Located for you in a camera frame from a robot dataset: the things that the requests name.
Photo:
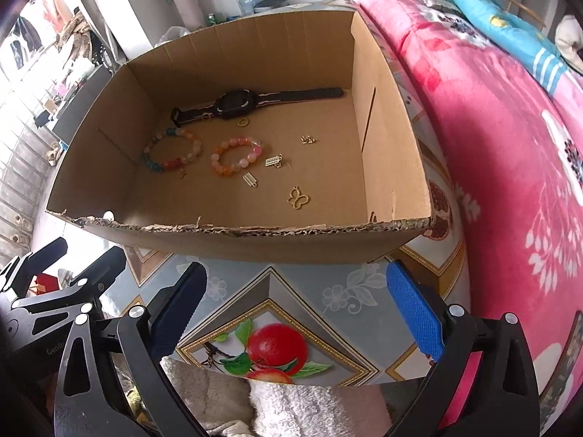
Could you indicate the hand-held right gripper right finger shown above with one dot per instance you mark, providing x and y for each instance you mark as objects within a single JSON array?
[{"x": 414, "y": 314}]

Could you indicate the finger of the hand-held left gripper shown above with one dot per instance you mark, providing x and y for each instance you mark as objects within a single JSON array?
[
  {"x": 107, "y": 271},
  {"x": 41, "y": 259}
]

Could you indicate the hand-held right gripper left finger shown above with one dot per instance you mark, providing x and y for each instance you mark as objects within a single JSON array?
[{"x": 177, "y": 318}]

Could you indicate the gold rectangular charm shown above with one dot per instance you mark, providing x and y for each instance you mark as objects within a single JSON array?
[{"x": 250, "y": 180}]

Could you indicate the gold butterfly charm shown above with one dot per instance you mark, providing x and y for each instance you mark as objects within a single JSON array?
[{"x": 298, "y": 198}]

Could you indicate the small silver trinket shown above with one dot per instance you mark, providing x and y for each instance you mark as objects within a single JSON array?
[{"x": 272, "y": 161}]

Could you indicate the gold looped charm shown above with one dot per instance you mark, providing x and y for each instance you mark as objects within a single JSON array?
[{"x": 307, "y": 139}]

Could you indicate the black wrist watch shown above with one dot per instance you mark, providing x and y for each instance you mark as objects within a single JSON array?
[{"x": 234, "y": 102}]

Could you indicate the cardboard box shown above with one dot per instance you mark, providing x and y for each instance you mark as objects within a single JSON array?
[{"x": 227, "y": 54}]

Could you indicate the fruit print tablecloth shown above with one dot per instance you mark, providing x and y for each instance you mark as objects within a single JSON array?
[{"x": 296, "y": 291}]

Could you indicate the white towel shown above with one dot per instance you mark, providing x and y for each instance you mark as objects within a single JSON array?
[{"x": 296, "y": 409}]

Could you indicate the dark grey cabinet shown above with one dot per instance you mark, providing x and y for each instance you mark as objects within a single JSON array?
[{"x": 77, "y": 114}]

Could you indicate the pink floral blanket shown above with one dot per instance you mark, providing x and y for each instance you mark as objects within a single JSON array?
[{"x": 501, "y": 145}]

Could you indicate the pile of clothes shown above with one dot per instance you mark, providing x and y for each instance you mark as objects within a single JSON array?
[{"x": 59, "y": 22}]

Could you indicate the white plastic bag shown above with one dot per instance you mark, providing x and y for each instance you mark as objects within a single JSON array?
[{"x": 173, "y": 36}]

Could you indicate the green can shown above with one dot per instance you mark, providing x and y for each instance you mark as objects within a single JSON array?
[{"x": 212, "y": 19}]

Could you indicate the wooden chair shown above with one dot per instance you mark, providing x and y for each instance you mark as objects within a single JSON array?
[{"x": 524, "y": 7}]

